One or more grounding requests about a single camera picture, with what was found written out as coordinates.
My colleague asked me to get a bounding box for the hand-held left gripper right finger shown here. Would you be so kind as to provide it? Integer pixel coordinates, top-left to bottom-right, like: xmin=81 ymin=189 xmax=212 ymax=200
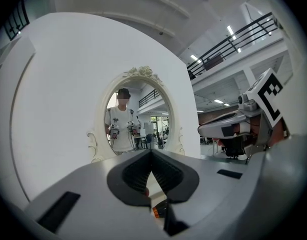
xmin=150 ymin=133 xmax=307 ymax=240

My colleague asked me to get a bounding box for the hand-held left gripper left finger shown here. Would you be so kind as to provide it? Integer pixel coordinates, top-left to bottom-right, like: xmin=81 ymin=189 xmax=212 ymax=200
xmin=22 ymin=148 xmax=166 ymax=240

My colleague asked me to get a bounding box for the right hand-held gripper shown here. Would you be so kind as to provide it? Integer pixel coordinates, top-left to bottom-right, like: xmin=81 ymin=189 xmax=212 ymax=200
xmin=197 ymin=67 xmax=292 ymax=159

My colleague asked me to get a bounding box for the white dressing table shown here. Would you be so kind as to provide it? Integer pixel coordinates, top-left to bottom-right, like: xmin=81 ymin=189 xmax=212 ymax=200
xmin=87 ymin=65 xmax=186 ymax=201

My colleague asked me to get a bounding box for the oval mirror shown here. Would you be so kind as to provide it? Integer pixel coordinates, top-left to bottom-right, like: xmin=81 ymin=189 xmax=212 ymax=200
xmin=104 ymin=80 xmax=172 ymax=157

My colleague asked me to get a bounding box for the black mezzanine railing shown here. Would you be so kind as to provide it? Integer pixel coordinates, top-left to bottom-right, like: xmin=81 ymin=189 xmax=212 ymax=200
xmin=187 ymin=11 xmax=279 ymax=81

